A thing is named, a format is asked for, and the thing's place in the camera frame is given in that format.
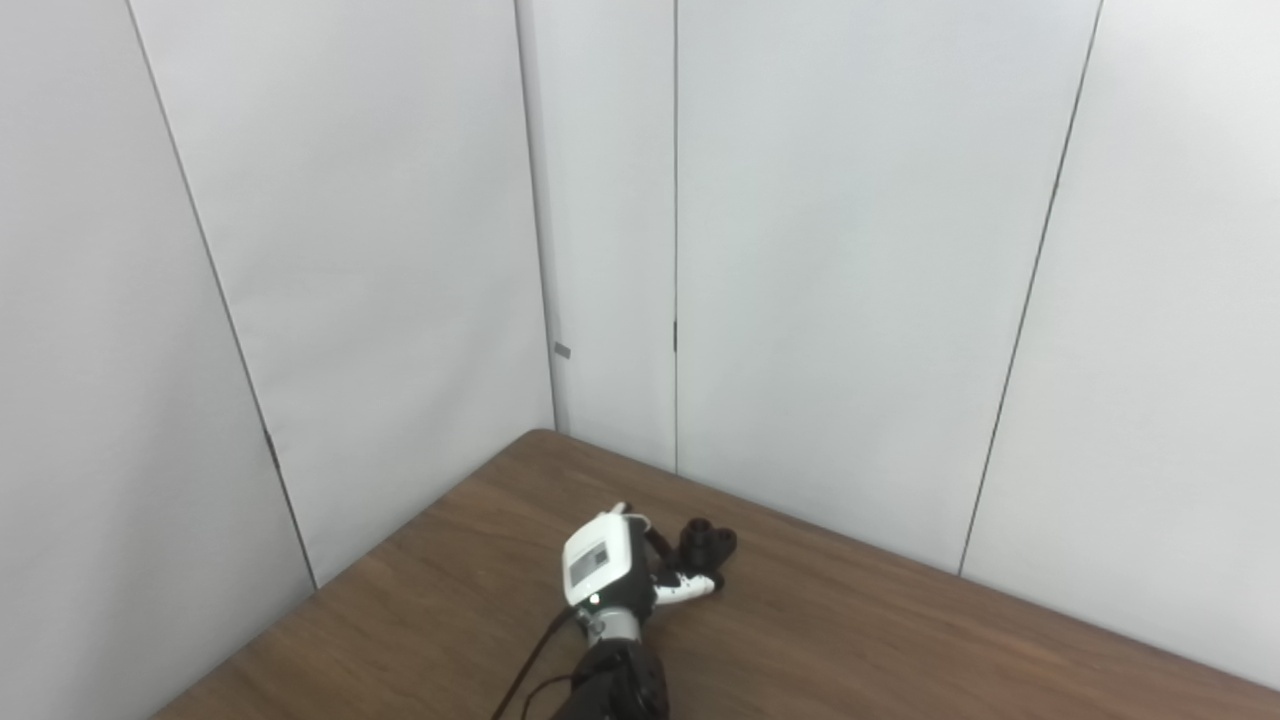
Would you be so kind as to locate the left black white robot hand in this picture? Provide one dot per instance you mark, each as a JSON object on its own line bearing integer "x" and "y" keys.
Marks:
{"x": 598, "y": 565}

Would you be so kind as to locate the black flanged holder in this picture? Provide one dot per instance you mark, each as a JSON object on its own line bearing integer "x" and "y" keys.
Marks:
{"x": 705, "y": 545}

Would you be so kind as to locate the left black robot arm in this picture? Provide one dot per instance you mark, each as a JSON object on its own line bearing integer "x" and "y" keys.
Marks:
{"x": 620, "y": 685}

